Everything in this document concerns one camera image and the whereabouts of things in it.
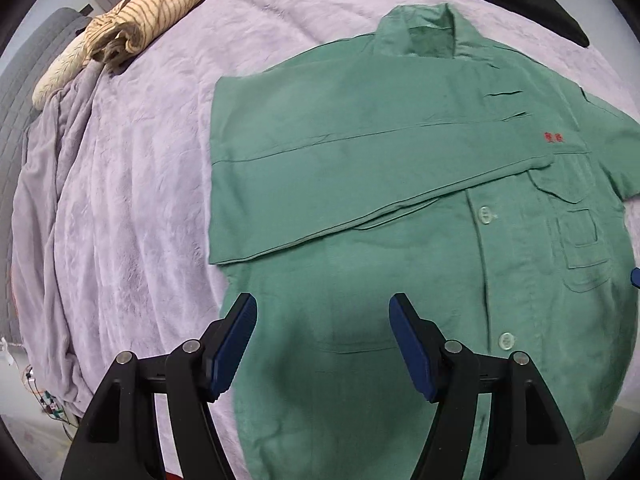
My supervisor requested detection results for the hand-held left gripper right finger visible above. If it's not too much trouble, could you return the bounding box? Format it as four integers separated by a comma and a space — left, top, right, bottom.
388, 292, 586, 480

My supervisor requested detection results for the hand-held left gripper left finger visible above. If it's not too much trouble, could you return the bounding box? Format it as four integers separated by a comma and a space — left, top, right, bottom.
60, 292, 258, 480

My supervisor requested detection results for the green button-up shirt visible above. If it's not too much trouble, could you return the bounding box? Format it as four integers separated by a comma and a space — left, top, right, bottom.
207, 2, 640, 480

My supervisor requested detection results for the lavender plush blanket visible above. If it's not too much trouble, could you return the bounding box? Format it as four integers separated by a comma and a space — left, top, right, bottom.
10, 0, 640, 480

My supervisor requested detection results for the cream knitted garment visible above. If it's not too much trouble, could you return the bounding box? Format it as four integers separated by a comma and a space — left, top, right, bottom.
32, 35, 93, 108

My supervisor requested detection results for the beige striped garment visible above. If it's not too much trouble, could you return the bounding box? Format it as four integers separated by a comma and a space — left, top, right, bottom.
82, 0, 218, 68

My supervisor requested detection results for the tangle of coloured wires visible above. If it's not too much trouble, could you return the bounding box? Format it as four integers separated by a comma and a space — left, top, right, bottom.
20, 365, 76, 428

